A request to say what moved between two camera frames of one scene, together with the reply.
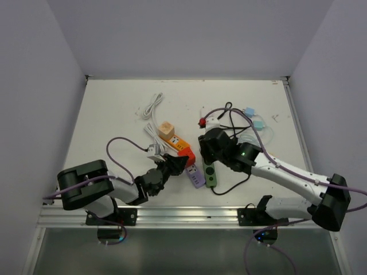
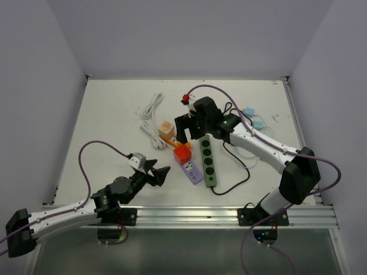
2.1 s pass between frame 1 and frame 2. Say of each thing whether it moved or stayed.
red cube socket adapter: moved
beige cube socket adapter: stayed
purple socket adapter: moved
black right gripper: moved
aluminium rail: stayed
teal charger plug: stayed
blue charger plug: stayed
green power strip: stayed
